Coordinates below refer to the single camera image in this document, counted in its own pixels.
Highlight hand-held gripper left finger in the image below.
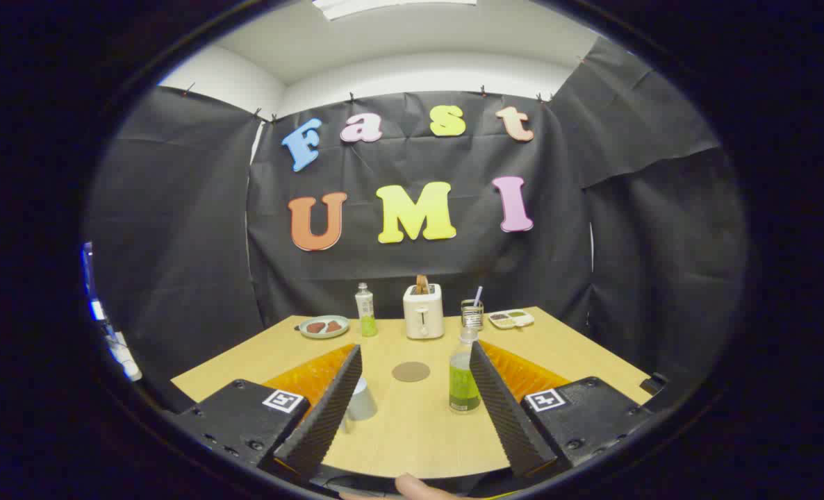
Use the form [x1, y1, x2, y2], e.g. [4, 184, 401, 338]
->
[170, 344, 363, 480]

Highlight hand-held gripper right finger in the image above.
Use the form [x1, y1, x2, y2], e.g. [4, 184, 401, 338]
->
[469, 341, 654, 478]

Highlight pale blue cup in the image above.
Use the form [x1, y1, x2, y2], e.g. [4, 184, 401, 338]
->
[343, 377, 379, 435]

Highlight clear juice bottle green label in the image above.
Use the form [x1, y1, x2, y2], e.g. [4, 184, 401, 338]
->
[449, 328, 482, 414]

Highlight round brown coaster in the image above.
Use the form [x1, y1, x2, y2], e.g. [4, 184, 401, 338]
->
[392, 361, 431, 383]

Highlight slim bottle white green label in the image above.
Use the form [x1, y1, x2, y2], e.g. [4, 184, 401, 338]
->
[355, 282, 378, 338]

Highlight pale green plate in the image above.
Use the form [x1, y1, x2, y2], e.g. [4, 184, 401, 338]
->
[298, 315, 351, 340]

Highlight wooden table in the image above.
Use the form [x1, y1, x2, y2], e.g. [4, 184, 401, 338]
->
[171, 306, 652, 480]

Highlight white divided snack tray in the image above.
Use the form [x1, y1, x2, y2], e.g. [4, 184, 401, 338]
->
[488, 309, 535, 330]

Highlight white toaster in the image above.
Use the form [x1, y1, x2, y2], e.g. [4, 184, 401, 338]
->
[403, 283, 445, 340]

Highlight white and blue equipment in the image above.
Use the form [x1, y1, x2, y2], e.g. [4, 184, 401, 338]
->
[82, 242, 143, 381]

